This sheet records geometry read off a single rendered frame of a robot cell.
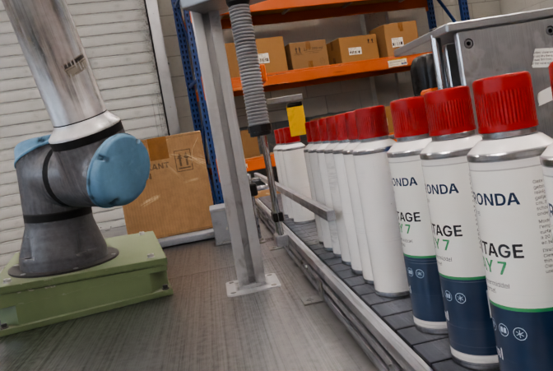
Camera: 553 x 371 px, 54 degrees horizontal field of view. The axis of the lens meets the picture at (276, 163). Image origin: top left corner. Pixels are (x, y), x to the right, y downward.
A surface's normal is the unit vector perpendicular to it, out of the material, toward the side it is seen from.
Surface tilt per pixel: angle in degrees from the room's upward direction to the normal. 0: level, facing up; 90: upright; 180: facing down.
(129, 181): 101
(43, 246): 74
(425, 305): 90
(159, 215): 90
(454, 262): 90
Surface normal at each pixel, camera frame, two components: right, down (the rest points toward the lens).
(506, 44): 0.13, 0.03
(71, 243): 0.47, -0.29
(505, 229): -0.65, 0.15
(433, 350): -0.17, -0.98
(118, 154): 0.85, 0.08
